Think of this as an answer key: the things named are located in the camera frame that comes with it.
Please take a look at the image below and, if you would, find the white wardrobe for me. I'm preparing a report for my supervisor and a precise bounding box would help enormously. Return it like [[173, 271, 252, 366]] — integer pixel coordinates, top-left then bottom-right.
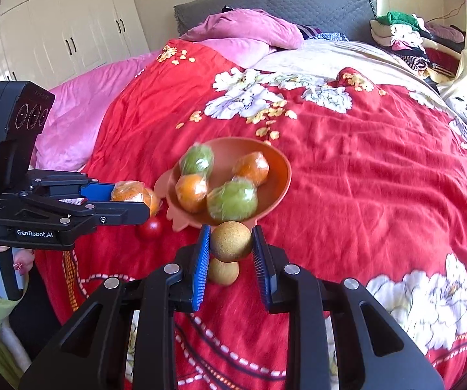
[[0, 0, 150, 102]]

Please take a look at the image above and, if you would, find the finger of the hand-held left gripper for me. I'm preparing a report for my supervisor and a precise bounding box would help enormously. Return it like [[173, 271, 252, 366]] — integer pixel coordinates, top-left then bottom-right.
[[87, 201, 150, 226], [80, 178, 116, 203]]

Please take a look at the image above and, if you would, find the orange pink plastic bowl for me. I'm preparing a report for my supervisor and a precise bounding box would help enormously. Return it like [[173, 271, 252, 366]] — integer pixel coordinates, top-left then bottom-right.
[[153, 137, 292, 230]]

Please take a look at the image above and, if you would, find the purple striped cloth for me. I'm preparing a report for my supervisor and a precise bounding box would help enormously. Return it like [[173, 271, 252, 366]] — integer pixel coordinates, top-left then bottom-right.
[[296, 23, 322, 40]]

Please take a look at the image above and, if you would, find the plastic orange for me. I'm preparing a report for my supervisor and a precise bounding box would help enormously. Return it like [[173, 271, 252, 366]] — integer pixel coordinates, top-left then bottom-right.
[[232, 151, 270, 188], [174, 173, 210, 214], [110, 180, 162, 218]]

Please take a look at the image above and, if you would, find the brown longan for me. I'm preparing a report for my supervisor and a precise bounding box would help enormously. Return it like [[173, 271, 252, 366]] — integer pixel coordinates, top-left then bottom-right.
[[210, 220, 253, 263], [207, 258, 240, 286]]

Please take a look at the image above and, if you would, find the cream bed sheet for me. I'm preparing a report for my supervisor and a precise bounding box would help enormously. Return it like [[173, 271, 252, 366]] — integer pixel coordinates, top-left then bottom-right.
[[253, 40, 461, 102]]

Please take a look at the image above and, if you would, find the blue floral cloth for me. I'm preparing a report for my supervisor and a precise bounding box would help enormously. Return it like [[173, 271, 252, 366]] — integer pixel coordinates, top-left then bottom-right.
[[308, 30, 350, 42]]

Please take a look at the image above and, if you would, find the pile of folded clothes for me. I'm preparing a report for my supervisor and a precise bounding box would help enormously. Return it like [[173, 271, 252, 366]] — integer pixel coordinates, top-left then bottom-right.
[[369, 10, 467, 86]]

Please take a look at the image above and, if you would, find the red cherry tomato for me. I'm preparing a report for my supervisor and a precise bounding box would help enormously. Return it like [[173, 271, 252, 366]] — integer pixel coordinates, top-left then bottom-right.
[[137, 216, 163, 241]]

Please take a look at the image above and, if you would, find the large green citrus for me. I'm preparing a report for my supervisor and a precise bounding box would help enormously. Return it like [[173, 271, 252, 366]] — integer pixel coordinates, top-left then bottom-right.
[[206, 179, 259, 223]]

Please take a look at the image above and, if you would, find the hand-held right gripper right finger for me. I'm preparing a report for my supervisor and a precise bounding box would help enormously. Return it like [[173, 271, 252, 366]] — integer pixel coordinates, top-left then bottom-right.
[[251, 224, 445, 390]]

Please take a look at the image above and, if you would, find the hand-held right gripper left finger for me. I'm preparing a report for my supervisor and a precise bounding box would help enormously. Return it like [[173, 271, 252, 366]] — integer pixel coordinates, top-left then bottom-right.
[[18, 224, 214, 390]]

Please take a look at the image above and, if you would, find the grey padded headboard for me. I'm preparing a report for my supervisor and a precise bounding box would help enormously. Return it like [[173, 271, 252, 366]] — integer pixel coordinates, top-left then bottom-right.
[[173, 0, 378, 43]]

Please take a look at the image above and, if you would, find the red floral blanket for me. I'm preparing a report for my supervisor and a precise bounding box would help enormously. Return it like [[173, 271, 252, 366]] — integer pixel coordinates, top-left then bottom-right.
[[34, 38, 467, 390]]

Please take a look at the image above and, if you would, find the pink plush duvet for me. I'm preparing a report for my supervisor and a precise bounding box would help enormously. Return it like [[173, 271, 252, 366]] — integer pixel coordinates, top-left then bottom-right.
[[30, 38, 270, 171]]

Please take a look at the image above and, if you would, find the pink pillow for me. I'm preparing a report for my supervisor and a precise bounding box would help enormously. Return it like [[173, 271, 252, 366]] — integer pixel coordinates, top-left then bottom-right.
[[180, 8, 304, 49]]

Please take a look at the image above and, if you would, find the small green citrus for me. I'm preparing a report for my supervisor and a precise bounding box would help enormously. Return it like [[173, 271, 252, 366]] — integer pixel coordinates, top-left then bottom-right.
[[179, 143, 215, 176]]

